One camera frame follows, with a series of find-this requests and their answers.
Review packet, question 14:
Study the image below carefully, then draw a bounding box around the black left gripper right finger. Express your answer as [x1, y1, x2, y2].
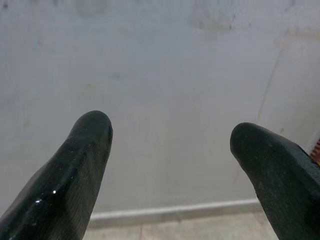
[229, 122, 320, 240]

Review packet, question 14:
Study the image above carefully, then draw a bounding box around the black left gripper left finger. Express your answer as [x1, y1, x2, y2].
[0, 110, 114, 240]

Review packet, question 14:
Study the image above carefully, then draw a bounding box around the brown floor grille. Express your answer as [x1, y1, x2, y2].
[309, 138, 320, 167]

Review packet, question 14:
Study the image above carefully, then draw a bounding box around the white baseboard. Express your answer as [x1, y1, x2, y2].
[88, 198, 262, 228]

